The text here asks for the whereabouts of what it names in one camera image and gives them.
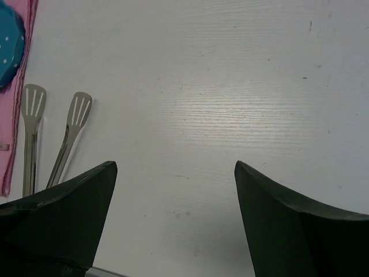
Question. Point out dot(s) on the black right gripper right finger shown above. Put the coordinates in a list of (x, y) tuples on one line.
[(290, 234)]

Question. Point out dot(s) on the pink cloth placemat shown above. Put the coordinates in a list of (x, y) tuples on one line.
[(11, 95)]

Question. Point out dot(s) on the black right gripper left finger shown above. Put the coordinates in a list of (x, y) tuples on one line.
[(56, 232)]

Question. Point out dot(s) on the blue polka dot plate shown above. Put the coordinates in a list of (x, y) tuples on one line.
[(12, 38)]

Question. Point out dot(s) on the stainless steel slotted tongs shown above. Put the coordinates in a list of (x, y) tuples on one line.
[(33, 103)]

